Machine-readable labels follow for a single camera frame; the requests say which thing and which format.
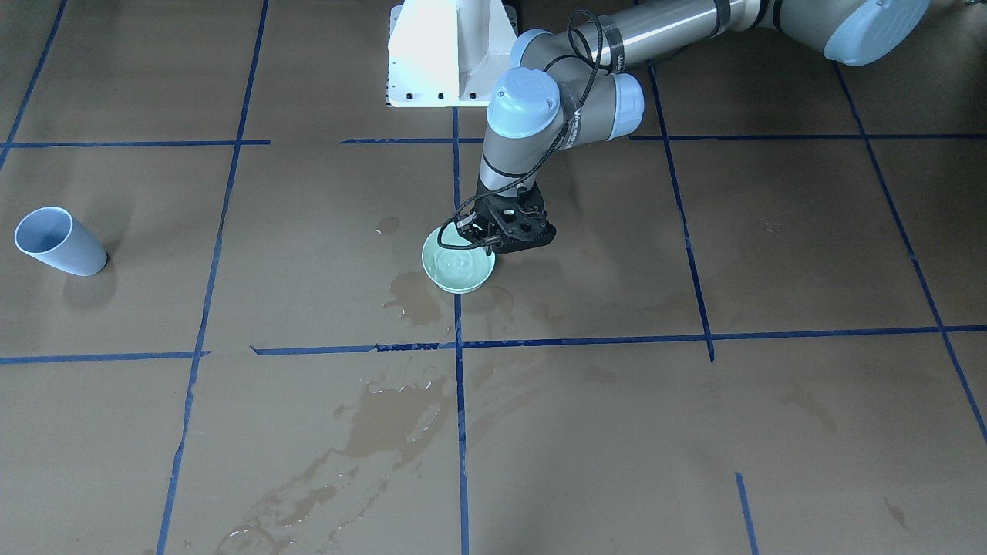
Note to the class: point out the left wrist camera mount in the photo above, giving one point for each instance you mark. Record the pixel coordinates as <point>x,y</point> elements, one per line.
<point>520,227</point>

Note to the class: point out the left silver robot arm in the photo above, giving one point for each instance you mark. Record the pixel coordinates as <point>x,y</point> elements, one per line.
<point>573,88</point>

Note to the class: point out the blue plastic cup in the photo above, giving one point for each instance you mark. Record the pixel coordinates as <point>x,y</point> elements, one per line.
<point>55,237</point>

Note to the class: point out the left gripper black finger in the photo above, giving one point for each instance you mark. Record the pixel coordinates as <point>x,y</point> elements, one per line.
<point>476,231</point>

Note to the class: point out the green ceramic bowl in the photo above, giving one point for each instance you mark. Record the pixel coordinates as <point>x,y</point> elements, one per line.
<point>456,271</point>

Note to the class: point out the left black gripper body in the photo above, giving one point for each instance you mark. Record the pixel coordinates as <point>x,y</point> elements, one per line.
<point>489,208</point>

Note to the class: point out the white pedestal column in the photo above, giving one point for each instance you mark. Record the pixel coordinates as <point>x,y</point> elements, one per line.
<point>448,53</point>

